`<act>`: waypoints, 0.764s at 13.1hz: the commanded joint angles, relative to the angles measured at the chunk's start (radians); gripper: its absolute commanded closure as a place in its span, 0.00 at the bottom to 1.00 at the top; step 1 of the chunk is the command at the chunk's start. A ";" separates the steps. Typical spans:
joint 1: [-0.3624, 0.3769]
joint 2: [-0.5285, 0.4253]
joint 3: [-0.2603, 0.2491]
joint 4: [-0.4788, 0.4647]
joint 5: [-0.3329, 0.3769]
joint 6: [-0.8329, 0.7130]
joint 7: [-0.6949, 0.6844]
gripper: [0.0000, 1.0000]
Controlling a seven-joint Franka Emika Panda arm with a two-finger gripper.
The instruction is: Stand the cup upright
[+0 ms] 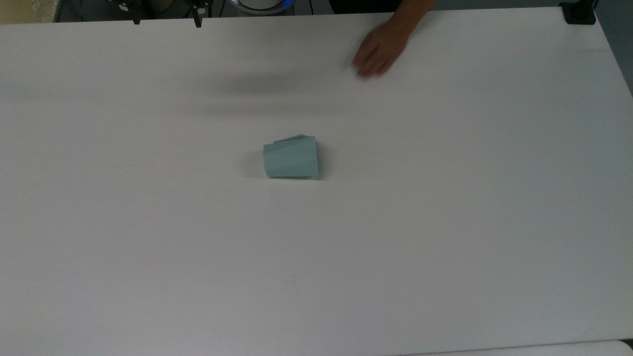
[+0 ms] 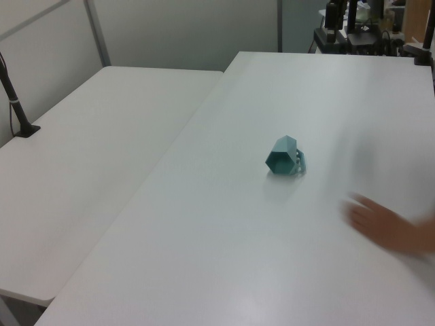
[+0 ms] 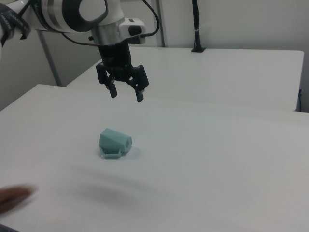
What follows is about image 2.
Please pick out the white side table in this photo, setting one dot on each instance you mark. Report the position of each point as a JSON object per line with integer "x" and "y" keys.
{"x": 85, "y": 153}

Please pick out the black flat case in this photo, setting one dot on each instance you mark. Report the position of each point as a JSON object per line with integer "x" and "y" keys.
{"x": 363, "y": 38}

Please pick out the person's bare hand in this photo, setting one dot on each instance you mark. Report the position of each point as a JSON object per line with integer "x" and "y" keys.
{"x": 374, "y": 220}

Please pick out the black camera pole with white band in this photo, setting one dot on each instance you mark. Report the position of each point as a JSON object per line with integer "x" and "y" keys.
{"x": 18, "y": 115}

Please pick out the person's bare forearm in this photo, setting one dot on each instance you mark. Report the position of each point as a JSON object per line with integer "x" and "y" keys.
{"x": 425, "y": 237}

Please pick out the black camera device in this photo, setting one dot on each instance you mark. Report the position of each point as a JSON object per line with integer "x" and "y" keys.
{"x": 334, "y": 15}

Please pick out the black upright post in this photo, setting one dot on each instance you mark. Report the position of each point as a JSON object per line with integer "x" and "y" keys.
{"x": 352, "y": 17}

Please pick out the black equipment box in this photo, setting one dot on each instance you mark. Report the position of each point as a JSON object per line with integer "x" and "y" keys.
{"x": 328, "y": 40}

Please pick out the beige board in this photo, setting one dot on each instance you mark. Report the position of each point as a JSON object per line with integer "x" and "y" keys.
{"x": 414, "y": 20}

